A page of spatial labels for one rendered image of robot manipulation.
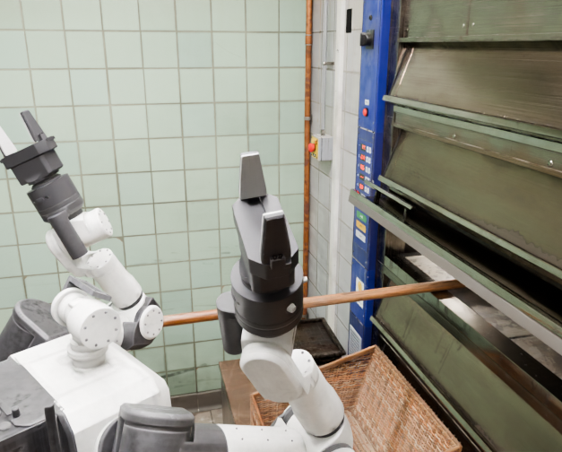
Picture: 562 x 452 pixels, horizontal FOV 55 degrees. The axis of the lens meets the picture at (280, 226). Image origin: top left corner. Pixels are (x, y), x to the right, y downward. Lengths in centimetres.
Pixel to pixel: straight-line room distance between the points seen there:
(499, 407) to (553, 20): 90
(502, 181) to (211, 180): 158
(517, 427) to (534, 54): 85
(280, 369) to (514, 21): 96
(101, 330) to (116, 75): 179
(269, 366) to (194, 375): 234
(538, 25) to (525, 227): 42
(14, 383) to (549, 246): 101
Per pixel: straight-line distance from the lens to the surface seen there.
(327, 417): 86
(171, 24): 255
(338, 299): 156
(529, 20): 134
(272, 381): 74
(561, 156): 122
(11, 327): 112
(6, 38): 259
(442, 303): 164
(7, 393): 93
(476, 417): 158
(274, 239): 54
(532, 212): 129
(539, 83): 128
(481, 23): 148
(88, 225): 117
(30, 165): 117
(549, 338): 106
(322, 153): 235
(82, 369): 94
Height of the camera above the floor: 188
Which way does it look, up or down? 18 degrees down
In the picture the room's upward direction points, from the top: straight up
